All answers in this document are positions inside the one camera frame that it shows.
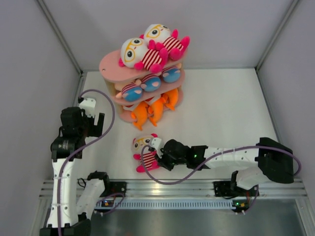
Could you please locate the white glasses plush face up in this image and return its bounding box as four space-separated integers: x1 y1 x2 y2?
131 133 159 173

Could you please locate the orange shark plush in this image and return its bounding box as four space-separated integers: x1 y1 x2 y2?
144 94 166 127
163 88 179 111
131 101 148 131

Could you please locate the boy doll plush large head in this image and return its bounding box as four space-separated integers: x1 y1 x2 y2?
114 82 143 102

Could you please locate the white plush face down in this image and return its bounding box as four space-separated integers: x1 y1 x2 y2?
118 37 168 74

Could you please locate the white glasses plush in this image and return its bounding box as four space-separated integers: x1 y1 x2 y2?
140 24 190 61

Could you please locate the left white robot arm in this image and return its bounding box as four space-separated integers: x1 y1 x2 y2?
39 107 111 236

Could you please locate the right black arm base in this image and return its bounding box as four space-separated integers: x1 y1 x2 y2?
213 171 259 200

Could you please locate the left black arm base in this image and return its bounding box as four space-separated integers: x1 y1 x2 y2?
87 171 127 197

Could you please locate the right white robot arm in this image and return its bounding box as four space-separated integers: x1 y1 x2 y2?
149 137 294 195

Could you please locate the pink three-tier shelf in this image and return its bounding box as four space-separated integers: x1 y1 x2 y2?
99 50 185 123

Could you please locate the orange shark plush in shelf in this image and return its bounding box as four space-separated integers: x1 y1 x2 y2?
163 88 179 111

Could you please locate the boy doll plush shelf right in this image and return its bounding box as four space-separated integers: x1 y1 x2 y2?
161 66 181 83

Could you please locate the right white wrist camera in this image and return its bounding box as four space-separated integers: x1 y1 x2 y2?
149 137 164 158

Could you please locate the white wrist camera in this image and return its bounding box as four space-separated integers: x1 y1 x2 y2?
149 137 164 158
78 97 96 118

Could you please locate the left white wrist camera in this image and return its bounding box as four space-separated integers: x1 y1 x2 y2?
78 97 96 118

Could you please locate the aluminium front rail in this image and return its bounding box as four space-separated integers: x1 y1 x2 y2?
39 178 307 197

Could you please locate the white slotted cable duct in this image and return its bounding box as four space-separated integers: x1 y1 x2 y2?
94 199 236 210

